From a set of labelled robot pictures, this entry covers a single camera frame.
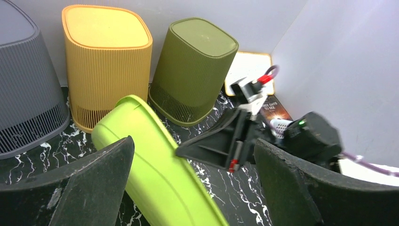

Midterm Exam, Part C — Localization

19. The dark paperback book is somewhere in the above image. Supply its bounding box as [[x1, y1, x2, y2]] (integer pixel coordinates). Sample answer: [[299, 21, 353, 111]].
[[260, 95, 293, 121]]

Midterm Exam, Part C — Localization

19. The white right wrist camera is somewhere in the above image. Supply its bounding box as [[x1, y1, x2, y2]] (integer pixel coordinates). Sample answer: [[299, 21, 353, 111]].
[[230, 74, 274, 120]]

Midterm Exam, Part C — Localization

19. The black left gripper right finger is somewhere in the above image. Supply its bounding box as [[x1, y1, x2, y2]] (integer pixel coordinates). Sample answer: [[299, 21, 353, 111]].
[[254, 139, 399, 226]]

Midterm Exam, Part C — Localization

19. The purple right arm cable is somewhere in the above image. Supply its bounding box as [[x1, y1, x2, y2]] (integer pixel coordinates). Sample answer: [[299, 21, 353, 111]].
[[265, 65, 399, 178]]

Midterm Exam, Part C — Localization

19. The small whiteboard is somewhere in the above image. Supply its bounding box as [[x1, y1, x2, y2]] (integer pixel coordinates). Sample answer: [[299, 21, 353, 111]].
[[224, 51, 272, 97]]

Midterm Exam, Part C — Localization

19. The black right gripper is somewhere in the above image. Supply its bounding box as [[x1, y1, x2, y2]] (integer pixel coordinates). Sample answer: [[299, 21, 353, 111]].
[[261, 112, 343, 164]]

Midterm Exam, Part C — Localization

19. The orange mesh bin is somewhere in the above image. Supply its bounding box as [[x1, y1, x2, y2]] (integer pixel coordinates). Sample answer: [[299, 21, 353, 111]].
[[62, 5, 153, 133]]

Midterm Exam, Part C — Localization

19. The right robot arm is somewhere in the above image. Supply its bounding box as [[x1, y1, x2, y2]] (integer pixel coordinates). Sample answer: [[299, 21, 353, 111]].
[[176, 108, 399, 186]]

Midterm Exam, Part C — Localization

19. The grey mesh bin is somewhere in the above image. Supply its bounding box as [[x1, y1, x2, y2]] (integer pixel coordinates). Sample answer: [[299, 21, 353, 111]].
[[0, 0, 70, 159]]

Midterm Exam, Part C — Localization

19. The olive green mesh bin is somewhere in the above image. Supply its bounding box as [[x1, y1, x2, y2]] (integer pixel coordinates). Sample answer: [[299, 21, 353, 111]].
[[149, 17, 239, 127]]

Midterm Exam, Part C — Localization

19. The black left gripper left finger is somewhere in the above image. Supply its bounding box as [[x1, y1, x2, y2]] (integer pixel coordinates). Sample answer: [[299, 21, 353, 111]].
[[0, 136, 135, 226]]

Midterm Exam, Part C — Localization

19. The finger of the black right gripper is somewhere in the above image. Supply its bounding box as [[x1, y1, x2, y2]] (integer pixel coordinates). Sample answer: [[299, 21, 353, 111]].
[[176, 108, 249, 170]]

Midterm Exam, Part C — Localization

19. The lime green plastic tub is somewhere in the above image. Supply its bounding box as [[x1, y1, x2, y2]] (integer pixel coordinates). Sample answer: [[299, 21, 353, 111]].
[[91, 95, 228, 226]]

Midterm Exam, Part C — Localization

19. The white perforated tray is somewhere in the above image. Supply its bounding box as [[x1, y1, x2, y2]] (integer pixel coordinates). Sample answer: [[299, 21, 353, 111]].
[[270, 118, 293, 139]]

